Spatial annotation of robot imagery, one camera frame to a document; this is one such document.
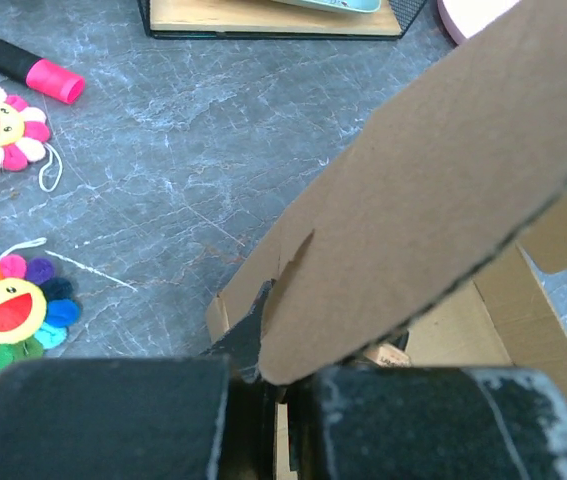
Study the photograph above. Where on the cardboard box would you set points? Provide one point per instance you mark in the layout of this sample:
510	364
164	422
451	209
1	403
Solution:
433	221

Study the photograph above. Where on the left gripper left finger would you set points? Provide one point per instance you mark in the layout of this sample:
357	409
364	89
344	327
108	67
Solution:
205	417

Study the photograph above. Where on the pink round plate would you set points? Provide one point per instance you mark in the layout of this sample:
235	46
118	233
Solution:
463	19

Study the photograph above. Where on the pink flower plush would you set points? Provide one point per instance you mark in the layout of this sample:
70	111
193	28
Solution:
25	140

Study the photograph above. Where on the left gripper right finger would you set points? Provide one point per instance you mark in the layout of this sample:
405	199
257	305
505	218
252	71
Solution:
428	423

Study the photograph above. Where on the rainbow flower plush lower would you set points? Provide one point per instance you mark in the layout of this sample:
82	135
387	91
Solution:
37	306

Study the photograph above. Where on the pink black highlighter pen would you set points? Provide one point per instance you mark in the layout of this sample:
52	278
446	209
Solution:
40	74

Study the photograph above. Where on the black wire wooden shelf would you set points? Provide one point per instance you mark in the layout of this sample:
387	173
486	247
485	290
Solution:
272	20

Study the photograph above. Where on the teal rectangular ceramic plate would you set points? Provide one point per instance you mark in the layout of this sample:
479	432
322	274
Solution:
339	6

